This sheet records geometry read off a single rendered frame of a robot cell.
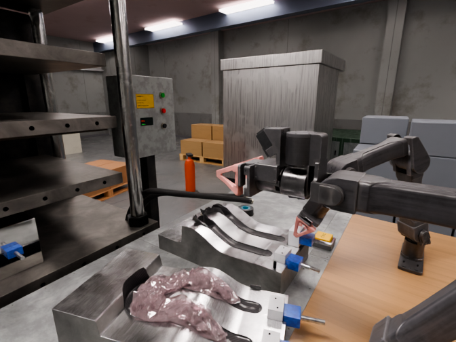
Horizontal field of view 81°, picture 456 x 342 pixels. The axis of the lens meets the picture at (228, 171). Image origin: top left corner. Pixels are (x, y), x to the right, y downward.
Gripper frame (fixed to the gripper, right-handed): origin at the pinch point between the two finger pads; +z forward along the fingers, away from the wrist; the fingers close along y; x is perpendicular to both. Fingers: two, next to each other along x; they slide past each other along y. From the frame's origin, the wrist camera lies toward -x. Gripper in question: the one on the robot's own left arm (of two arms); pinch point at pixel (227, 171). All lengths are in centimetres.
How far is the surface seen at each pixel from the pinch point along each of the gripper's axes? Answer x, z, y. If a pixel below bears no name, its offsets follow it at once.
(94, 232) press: 39, 77, -2
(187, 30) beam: -198, 496, -496
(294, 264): 30.3, -10.4, -17.1
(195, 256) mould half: 35.9, 22.7, -10.5
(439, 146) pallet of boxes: 20, -45, -210
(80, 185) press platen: 15, 71, 3
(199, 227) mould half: 26.0, 22.4, -12.9
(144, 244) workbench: 39, 48, -8
